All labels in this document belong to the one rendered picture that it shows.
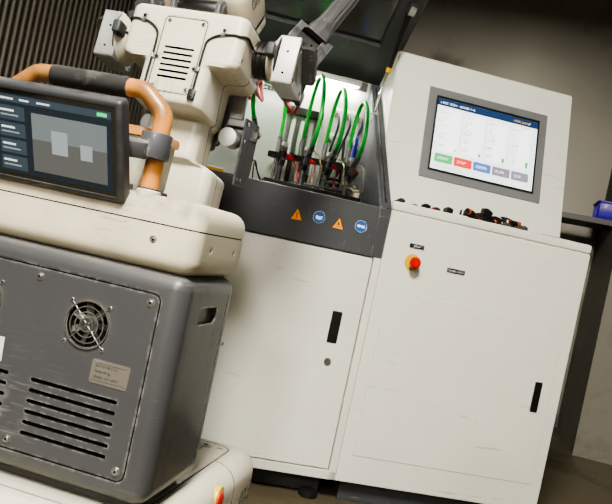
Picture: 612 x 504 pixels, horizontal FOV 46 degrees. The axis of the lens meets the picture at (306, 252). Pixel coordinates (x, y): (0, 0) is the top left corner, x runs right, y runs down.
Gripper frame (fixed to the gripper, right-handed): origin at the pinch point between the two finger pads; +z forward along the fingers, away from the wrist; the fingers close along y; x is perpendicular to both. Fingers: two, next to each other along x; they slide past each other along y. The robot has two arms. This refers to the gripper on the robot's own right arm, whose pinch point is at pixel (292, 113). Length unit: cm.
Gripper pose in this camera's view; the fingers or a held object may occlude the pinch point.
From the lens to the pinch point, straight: 248.5
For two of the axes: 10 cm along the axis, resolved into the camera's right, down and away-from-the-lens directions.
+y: 2.3, -6.9, 6.9
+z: -0.7, 6.9, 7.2
